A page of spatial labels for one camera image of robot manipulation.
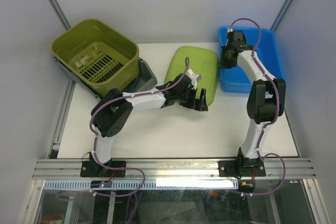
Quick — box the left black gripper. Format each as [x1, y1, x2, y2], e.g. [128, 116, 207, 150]
[176, 86, 208, 112]

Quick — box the lime green shallow tub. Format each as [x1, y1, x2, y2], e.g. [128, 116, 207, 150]
[164, 46, 218, 106]

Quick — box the blue plastic tub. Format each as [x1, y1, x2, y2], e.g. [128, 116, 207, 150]
[219, 27, 286, 94]

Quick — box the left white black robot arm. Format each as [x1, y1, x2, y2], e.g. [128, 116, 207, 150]
[89, 70, 208, 176]

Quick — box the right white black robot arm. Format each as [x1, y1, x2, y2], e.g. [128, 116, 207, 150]
[219, 28, 286, 179]

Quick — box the grey tray under basket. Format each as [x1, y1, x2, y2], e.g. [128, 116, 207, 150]
[54, 58, 157, 100]

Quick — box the olive green slotted basket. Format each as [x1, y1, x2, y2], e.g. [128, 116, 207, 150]
[51, 19, 139, 97]

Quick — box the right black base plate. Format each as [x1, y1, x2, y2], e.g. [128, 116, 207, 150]
[218, 158, 266, 179]

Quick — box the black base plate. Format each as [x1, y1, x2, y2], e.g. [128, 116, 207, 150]
[218, 158, 266, 179]
[80, 159, 127, 178]

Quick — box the right aluminium frame post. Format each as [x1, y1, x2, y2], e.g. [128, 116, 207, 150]
[270, 0, 310, 34]

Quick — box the aluminium frame post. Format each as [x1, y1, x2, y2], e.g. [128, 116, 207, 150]
[270, 0, 310, 34]
[33, 0, 74, 34]

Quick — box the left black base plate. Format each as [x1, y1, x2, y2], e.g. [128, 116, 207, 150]
[80, 159, 127, 178]

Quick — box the aluminium mounting rail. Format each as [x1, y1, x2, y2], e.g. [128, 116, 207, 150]
[33, 157, 316, 180]

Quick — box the white slotted cable duct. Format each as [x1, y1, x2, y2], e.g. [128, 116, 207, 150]
[44, 178, 238, 191]

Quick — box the left aluminium frame post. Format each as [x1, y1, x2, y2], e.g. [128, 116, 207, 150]
[33, 0, 74, 34]

